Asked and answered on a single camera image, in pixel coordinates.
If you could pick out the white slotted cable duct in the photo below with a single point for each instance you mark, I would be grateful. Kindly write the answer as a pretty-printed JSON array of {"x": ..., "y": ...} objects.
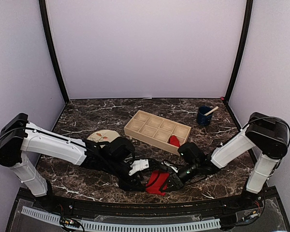
[{"x": 123, "y": 224}]

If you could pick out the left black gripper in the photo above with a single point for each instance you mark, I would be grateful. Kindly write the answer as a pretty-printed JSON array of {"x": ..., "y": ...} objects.
[{"x": 129, "y": 184}]

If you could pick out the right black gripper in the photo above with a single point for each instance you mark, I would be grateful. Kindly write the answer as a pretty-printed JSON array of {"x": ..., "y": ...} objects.
[{"x": 177, "y": 182}]

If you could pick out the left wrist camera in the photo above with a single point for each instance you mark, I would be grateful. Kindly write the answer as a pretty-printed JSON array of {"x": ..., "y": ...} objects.
[{"x": 138, "y": 165}]

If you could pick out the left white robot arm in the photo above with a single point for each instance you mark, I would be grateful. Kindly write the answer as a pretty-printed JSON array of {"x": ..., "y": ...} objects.
[{"x": 105, "y": 151}]

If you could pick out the wooden stick in mug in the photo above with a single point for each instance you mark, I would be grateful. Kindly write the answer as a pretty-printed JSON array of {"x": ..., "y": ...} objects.
[{"x": 211, "y": 111}]

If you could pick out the round painted wooden plate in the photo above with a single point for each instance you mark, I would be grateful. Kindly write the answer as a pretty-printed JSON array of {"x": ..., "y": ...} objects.
[{"x": 103, "y": 136}]

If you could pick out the right black frame post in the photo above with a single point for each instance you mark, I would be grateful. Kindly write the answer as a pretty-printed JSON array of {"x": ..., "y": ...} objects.
[{"x": 240, "y": 50}]

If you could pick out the left black frame post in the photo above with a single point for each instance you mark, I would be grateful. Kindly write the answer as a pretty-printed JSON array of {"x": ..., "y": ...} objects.
[{"x": 51, "y": 50}]

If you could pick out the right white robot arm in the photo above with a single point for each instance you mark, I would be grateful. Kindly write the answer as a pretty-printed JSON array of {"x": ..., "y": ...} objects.
[{"x": 271, "y": 135}]

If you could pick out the black frame post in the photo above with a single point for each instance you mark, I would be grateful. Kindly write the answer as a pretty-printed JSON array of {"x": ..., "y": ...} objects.
[
  {"x": 240, "y": 50},
  {"x": 51, "y": 50}
]

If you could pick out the black front table rail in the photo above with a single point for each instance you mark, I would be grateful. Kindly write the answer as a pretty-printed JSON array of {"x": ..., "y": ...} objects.
[{"x": 76, "y": 207}]

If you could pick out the dark blue enamel mug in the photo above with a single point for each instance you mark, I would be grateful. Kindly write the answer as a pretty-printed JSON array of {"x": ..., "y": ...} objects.
[{"x": 202, "y": 119}]

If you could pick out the red santa sock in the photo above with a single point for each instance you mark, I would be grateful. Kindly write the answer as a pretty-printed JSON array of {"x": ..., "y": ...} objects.
[
  {"x": 173, "y": 140},
  {"x": 156, "y": 180}
]

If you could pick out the wooden compartment tray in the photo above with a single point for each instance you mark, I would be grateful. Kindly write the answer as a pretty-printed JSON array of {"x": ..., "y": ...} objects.
[{"x": 157, "y": 131}]

